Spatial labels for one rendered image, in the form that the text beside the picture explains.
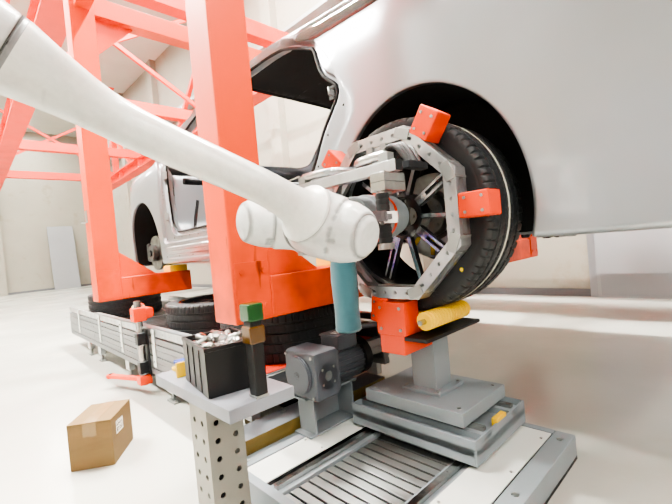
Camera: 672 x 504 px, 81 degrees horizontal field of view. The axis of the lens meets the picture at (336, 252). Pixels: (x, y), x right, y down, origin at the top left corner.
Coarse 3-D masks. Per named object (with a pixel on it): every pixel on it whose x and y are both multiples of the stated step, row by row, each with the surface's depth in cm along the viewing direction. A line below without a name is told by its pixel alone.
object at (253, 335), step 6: (246, 330) 86; (252, 330) 86; (258, 330) 87; (264, 330) 88; (246, 336) 86; (252, 336) 86; (258, 336) 87; (264, 336) 88; (246, 342) 87; (252, 342) 86; (258, 342) 87
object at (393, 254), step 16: (416, 176) 133; (352, 192) 150; (368, 192) 156; (400, 192) 137; (432, 192) 127; (416, 208) 137; (416, 224) 137; (400, 240) 138; (368, 256) 152; (384, 256) 158; (416, 256) 134; (384, 272) 148; (400, 272) 153; (416, 272) 134
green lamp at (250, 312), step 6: (240, 306) 87; (246, 306) 86; (252, 306) 86; (258, 306) 87; (240, 312) 88; (246, 312) 86; (252, 312) 86; (258, 312) 87; (240, 318) 88; (246, 318) 86; (252, 318) 86; (258, 318) 87
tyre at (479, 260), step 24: (408, 120) 129; (456, 144) 117; (480, 144) 122; (480, 168) 113; (504, 168) 123; (504, 192) 118; (504, 216) 117; (480, 240) 114; (504, 240) 120; (456, 264) 120; (480, 264) 116; (504, 264) 129; (456, 288) 121; (480, 288) 133
